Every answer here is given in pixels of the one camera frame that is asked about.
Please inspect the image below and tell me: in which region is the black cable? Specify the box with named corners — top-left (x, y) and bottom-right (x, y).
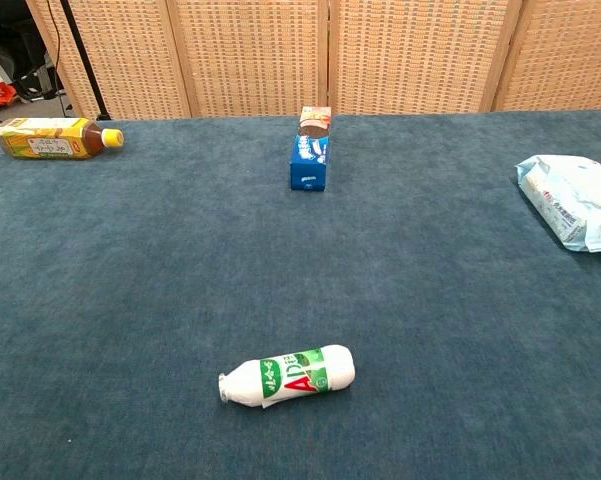
top-left (46, 0), bottom-right (75, 112)

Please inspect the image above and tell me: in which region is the blue carpet table cover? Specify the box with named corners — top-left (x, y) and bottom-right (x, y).
top-left (0, 108), bottom-right (601, 480)

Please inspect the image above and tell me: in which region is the light blue wet wipes pack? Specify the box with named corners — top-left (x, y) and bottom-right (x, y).
top-left (515, 154), bottom-right (601, 254)

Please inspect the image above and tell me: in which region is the black office chair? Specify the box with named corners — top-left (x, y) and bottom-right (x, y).
top-left (0, 0), bottom-right (69, 104)

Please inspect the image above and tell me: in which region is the tea bottle yellow label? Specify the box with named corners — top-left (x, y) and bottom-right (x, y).
top-left (0, 117), bottom-right (125, 161)

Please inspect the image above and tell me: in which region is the blue cookie box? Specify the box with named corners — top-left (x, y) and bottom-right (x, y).
top-left (289, 105), bottom-right (333, 192)

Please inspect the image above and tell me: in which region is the wicker folding screen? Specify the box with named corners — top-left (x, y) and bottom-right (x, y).
top-left (25, 0), bottom-right (601, 120)

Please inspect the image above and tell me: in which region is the white milk bottle green label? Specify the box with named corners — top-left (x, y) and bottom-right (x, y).
top-left (218, 344), bottom-right (356, 410)

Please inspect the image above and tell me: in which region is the black tripod stand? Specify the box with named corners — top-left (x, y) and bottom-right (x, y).
top-left (59, 0), bottom-right (112, 122)

